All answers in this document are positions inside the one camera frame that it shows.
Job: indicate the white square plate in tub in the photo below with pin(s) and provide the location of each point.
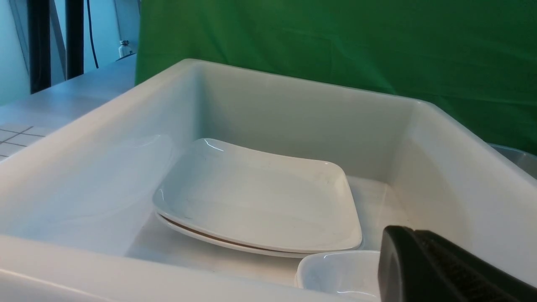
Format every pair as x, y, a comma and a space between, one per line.
221, 243

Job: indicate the black frame posts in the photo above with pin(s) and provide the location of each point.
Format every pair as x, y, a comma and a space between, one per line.
40, 75

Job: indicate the large white square plate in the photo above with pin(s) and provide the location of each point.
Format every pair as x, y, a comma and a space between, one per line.
261, 200

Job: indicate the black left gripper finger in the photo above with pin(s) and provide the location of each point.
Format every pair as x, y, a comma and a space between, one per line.
422, 266

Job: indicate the white bowl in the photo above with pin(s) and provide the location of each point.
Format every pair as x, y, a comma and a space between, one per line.
349, 274

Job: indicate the small bottle in background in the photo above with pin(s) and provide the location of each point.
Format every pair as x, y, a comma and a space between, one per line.
124, 49

